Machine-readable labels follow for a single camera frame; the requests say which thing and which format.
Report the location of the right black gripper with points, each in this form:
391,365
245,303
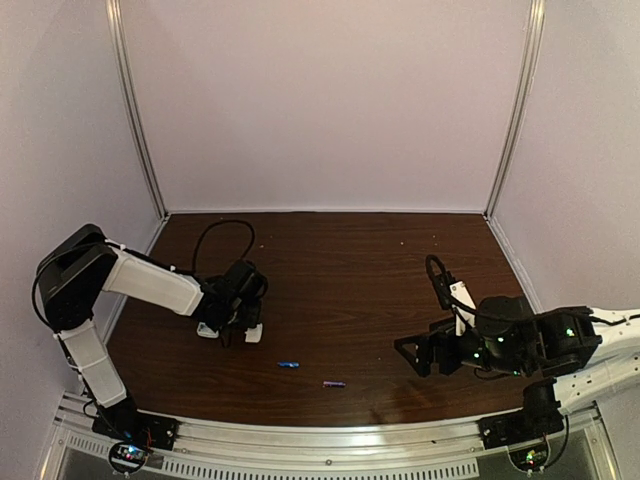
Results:
439,351

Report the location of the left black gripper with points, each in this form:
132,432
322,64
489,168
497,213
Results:
235,318

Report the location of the white remote control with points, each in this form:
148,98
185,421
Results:
206,332

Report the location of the white battery cover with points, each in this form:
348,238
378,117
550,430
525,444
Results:
253,335

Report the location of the purple battery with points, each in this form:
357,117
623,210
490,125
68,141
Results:
333,384

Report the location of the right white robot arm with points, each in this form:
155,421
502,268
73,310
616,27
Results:
586,353

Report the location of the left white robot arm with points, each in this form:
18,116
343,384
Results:
80,289

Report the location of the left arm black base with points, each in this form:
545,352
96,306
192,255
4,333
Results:
127,423

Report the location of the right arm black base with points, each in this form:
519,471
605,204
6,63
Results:
539,416

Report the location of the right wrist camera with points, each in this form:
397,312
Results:
462,306

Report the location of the front aluminium rail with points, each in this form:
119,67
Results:
447,449

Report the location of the left aluminium corner post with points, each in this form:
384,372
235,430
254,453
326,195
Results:
132,110

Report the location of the aluminium corner post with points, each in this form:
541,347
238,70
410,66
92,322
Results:
531,50
132,110

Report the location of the right aluminium corner post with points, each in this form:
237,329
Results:
531,50

